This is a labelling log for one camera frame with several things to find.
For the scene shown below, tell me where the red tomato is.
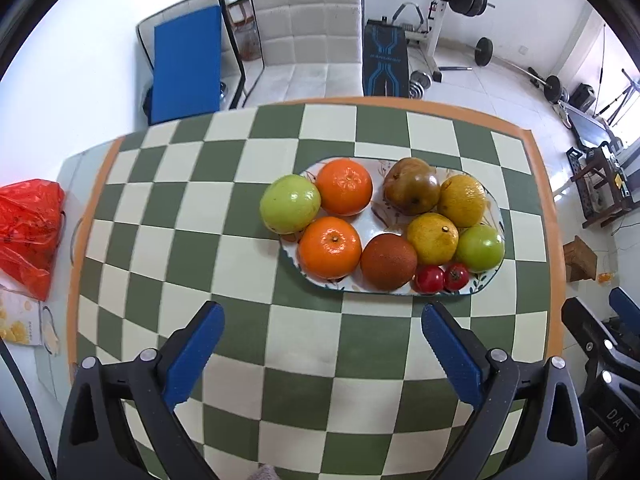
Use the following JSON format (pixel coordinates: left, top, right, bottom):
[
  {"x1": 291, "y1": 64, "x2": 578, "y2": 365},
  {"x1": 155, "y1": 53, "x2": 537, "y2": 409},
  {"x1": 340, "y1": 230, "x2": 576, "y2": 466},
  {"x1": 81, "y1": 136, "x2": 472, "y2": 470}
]
[
  {"x1": 444, "y1": 262, "x2": 470, "y2": 292},
  {"x1": 413, "y1": 266, "x2": 445, "y2": 295}
]

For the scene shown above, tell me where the dark red orange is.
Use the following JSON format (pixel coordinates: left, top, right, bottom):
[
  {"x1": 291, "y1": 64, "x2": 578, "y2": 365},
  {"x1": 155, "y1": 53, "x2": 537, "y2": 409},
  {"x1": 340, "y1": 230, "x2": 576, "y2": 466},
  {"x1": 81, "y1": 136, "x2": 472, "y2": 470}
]
[{"x1": 360, "y1": 233, "x2": 418, "y2": 292}]

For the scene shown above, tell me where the green apple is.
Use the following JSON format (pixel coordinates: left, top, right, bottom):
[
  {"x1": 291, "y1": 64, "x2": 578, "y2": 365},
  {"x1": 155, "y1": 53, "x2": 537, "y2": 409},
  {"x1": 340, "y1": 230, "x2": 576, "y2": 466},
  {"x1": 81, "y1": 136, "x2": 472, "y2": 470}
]
[
  {"x1": 259, "y1": 174, "x2": 321, "y2": 235},
  {"x1": 454, "y1": 224, "x2": 506, "y2": 273}
]

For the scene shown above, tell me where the cardboard box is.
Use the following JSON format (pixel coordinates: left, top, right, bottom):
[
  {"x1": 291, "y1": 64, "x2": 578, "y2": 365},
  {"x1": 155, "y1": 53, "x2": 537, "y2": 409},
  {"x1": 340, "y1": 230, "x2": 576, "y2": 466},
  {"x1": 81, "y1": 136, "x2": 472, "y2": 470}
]
[{"x1": 563, "y1": 235, "x2": 598, "y2": 283}]

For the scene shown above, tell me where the snack package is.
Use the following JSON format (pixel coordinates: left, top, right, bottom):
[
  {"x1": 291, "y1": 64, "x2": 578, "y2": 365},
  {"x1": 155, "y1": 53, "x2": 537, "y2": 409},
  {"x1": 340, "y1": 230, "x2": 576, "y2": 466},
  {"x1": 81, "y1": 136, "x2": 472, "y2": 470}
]
[{"x1": 0, "y1": 287, "x2": 42, "y2": 346}]

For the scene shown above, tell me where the green apple on plate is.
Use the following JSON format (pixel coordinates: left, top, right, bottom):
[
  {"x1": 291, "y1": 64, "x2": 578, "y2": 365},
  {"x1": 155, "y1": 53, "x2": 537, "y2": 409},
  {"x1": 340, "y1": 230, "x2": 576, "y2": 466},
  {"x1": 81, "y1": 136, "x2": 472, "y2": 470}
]
[{"x1": 454, "y1": 224, "x2": 506, "y2": 273}]

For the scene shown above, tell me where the yellow lemon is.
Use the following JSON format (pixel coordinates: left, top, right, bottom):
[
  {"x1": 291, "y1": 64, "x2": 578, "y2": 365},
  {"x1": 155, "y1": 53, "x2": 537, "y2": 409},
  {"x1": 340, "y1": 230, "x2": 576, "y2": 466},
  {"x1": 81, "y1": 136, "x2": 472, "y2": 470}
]
[
  {"x1": 437, "y1": 174, "x2": 487, "y2": 228},
  {"x1": 406, "y1": 212, "x2": 459, "y2": 266}
]

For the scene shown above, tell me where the green white checkered tablecloth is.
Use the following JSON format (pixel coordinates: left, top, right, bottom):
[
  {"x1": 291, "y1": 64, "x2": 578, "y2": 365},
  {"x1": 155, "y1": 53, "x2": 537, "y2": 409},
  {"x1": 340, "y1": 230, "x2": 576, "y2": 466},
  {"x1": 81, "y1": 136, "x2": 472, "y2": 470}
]
[{"x1": 60, "y1": 98, "x2": 562, "y2": 479}]

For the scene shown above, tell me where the red plastic bag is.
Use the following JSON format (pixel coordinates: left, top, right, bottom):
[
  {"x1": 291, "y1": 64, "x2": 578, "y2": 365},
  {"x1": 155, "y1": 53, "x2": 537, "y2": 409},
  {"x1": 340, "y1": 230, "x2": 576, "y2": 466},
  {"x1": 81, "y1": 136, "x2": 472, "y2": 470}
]
[{"x1": 1, "y1": 179, "x2": 65, "y2": 301}]

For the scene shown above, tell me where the brown green pear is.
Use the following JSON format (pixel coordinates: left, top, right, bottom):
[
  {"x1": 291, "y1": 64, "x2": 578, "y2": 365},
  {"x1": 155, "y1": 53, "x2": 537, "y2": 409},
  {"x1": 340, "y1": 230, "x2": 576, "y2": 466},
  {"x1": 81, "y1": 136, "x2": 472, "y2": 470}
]
[{"x1": 383, "y1": 157, "x2": 440, "y2": 216}]

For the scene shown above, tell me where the oval white ceramic plate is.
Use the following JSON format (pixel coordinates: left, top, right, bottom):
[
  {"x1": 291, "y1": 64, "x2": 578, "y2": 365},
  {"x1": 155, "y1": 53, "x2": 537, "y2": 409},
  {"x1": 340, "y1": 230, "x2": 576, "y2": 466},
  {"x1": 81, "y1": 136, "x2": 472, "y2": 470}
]
[{"x1": 280, "y1": 157, "x2": 506, "y2": 296}]

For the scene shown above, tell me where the barbell on floor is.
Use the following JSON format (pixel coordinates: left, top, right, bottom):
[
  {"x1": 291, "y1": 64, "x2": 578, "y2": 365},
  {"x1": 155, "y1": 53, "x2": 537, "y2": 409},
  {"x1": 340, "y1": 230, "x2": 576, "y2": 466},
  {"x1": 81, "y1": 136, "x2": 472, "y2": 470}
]
[{"x1": 471, "y1": 37, "x2": 564, "y2": 104}]

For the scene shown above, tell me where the bright orange mandarin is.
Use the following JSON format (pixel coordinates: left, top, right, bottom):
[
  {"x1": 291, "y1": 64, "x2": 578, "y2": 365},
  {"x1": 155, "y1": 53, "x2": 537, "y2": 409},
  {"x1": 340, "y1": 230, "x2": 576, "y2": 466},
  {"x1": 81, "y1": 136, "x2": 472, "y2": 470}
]
[{"x1": 316, "y1": 158, "x2": 373, "y2": 217}]

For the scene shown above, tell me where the black blue exercise mat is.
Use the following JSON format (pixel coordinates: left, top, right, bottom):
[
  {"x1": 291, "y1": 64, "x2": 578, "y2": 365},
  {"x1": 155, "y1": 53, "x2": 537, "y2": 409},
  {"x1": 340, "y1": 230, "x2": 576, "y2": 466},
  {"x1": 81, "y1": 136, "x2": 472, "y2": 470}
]
[{"x1": 362, "y1": 20, "x2": 409, "y2": 98}]

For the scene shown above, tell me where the weight bench rack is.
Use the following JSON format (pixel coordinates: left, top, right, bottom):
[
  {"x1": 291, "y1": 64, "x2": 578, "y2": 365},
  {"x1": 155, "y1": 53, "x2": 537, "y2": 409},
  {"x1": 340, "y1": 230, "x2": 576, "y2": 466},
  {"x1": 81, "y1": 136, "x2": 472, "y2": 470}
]
[{"x1": 372, "y1": 0, "x2": 492, "y2": 96}]

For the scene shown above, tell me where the blue foam mat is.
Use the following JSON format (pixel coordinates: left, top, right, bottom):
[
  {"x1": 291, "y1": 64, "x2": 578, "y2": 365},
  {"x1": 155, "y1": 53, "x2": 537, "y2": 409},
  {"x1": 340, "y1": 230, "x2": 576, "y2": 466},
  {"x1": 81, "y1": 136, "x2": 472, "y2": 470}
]
[{"x1": 151, "y1": 6, "x2": 221, "y2": 125}]

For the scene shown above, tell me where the white padded chair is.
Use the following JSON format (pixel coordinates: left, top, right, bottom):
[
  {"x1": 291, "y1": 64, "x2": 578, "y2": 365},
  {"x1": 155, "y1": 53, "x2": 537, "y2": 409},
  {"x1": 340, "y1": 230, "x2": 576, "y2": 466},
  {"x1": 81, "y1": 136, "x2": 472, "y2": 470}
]
[{"x1": 244, "y1": 0, "x2": 364, "y2": 107}]

